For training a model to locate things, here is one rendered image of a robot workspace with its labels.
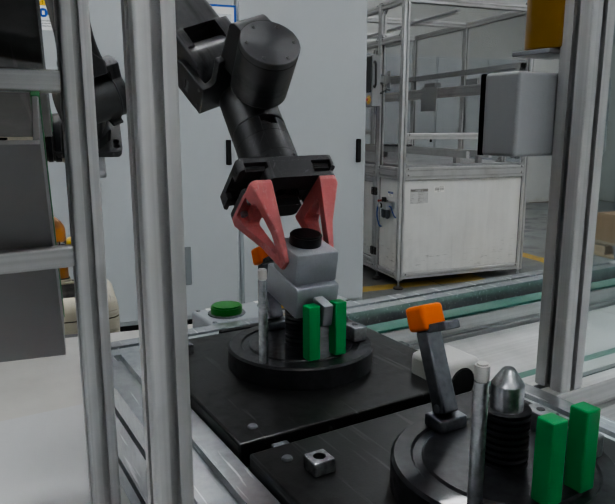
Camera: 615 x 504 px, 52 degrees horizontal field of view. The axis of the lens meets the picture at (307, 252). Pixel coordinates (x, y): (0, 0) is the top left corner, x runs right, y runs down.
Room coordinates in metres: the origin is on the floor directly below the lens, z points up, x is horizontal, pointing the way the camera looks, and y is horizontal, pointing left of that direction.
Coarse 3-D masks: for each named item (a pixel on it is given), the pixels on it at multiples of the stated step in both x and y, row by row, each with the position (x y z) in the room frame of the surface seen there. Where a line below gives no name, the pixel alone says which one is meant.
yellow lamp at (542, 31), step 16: (528, 0) 0.58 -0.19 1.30; (544, 0) 0.56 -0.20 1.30; (560, 0) 0.55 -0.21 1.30; (528, 16) 0.58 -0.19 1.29; (544, 16) 0.56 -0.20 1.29; (560, 16) 0.55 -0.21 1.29; (528, 32) 0.57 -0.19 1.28; (544, 32) 0.56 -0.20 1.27; (560, 32) 0.55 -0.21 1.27; (528, 48) 0.57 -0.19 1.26
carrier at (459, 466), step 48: (480, 384) 0.31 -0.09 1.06; (336, 432) 0.44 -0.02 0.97; (384, 432) 0.44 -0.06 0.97; (432, 432) 0.40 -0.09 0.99; (480, 432) 0.31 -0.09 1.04; (528, 432) 0.35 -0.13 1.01; (576, 432) 0.33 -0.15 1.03; (288, 480) 0.37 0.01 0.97; (336, 480) 0.37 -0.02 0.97; (384, 480) 0.37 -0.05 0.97; (432, 480) 0.34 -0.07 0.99; (480, 480) 0.31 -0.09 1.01; (528, 480) 0.34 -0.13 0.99; (576, 480) 0.33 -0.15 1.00
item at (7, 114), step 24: (0, 0) 0.37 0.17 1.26; (24, 0) 0.38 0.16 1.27; (0, 24) 0.39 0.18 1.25; (24, 24) 0.40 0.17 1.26; (0, 48) 0.42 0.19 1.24; (24, 48) 0.42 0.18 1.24; (0, 96) 0.47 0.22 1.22; (24, 96) 0.47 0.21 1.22; (48, 96) 0.50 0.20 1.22; (0, 120) 0.50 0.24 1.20; (24, 120) 0.50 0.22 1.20; (48, 120) 0.51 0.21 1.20
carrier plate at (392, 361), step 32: (224, 352) 0.61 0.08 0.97; (384, 352) 0.61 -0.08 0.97; (192, 384) 0.53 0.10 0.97; (224, 384) 0.53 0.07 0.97; (352, 384) 0.53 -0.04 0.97; (384, 384) 0.53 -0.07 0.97; (416, 384) 0.53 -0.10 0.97; (224, 416) 0.46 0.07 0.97; (256, 416) 0.46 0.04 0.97; (288, 416) 0.46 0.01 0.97; (320, 416) 0.46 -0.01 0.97; (352, 416) 0.47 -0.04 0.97; (256, 448) 0.43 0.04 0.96
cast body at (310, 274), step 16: (288, 240) 0.58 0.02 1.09; (304, 240) 0.56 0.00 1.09; (320, 240) 0.57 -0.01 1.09; (288, 256) 0.55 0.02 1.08; (304, 256) 0.54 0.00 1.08; (320, 256) 0.55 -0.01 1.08; (336, 256) 0.56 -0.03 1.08; (272, 272) 0.59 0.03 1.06; (288, 272) 0.56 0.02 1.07; (304, 272) 0.55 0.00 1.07; (320, 272) 0.56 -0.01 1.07; (272, 288) 0.59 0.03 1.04; (288, 288) 0.56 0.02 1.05; (304, 288) 0.55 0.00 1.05; (320, 288) 0.55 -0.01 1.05; (336, 288) 0.56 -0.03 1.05; (288, 304) 0.56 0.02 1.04; (320, 304) 0.54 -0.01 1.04; (320, 320) 0.54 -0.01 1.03
